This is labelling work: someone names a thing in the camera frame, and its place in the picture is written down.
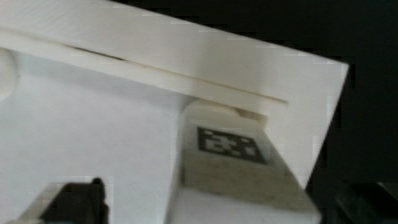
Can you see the white L-shaped obstacle fence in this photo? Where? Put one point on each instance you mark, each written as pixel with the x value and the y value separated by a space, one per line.
pixel 191 59

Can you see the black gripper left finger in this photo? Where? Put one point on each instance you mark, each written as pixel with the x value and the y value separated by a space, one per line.
pixel 68 204

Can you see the white table leg with tag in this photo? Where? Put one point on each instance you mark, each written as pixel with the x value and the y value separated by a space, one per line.
pixel 235 186

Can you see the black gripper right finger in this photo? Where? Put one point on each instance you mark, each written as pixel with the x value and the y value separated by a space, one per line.
pixel 367 204

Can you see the white square tabletop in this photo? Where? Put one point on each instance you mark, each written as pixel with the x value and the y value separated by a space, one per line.
pixel 88 127

